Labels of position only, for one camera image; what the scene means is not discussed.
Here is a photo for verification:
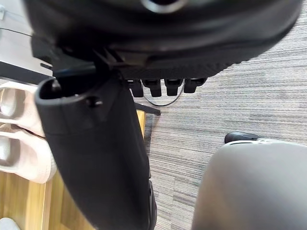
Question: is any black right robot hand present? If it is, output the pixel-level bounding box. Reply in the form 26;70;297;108
24;0;304;230

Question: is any pink slipper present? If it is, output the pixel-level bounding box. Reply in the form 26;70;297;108
0;123;58;184
0;80;46;139

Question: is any grey slipper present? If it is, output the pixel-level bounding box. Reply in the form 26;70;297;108
0;217;21;230

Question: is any dark robot foot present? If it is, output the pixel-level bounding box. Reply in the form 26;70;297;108
224;131;261;145

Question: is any thin black cable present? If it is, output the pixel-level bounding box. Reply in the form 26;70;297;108
143;92;183;107

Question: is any wooden shoe rack black frame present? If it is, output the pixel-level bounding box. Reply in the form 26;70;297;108
0;59;161;230

